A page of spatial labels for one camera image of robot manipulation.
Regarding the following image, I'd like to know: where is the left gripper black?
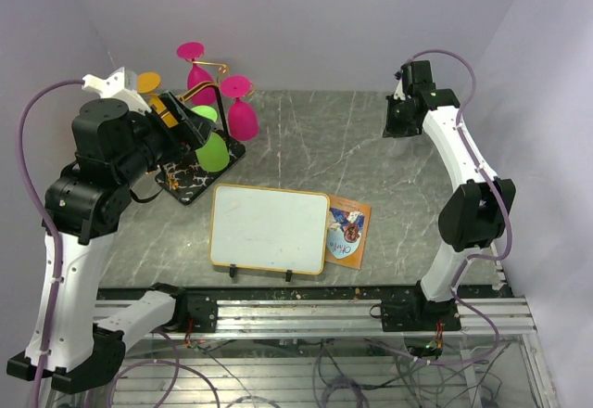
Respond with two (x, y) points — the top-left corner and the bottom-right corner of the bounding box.
(117, 89), (216, 185)

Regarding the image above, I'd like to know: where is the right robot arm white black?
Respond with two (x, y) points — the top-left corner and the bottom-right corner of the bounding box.
(383, 60), (516, 330)

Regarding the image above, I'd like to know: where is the green wine glass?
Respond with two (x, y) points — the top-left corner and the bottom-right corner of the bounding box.
(192, 105), (230, 172)

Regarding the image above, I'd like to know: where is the yellow wine glass back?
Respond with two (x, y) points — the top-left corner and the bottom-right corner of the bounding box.
(137, 71), (178, 128)

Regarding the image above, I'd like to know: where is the pink wine glass front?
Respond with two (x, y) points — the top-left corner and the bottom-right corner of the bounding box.
(220, 75), (259, 142)

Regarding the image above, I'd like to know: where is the pink wine glass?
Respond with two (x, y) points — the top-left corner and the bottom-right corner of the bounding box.
(176, 42), (217, 106)
(220, 75), (259, 142)

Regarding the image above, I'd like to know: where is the pink wine glass back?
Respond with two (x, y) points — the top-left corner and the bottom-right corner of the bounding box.
(176, 42), (217, 106)

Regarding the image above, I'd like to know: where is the orange Othello book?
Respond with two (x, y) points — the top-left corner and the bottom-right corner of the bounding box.
(324, 195), (372, 270)

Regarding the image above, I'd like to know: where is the gold wire glass rack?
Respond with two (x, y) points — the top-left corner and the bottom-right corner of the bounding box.
(155, 59), (246, 205)

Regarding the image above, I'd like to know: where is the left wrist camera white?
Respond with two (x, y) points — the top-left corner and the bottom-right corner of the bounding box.
(82, 67), (151, 114)

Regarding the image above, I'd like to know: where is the whiteboard with yellow frame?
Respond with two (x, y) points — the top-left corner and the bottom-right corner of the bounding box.
(209, 184), (330, 275)

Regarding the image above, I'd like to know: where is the aluminium mounting rail frame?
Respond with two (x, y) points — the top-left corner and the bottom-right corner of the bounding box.
(45, 282), (557, 408)

